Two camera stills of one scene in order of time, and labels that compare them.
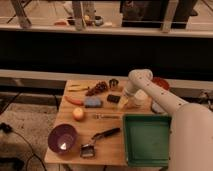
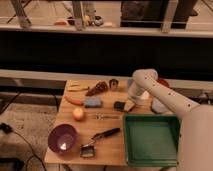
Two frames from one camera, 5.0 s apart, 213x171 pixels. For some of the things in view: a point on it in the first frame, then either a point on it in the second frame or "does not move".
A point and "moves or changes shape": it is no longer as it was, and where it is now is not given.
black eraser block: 113,98 moves or changes shape
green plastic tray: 147,139 does not move
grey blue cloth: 158,109 does not move
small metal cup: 113,83 does not move
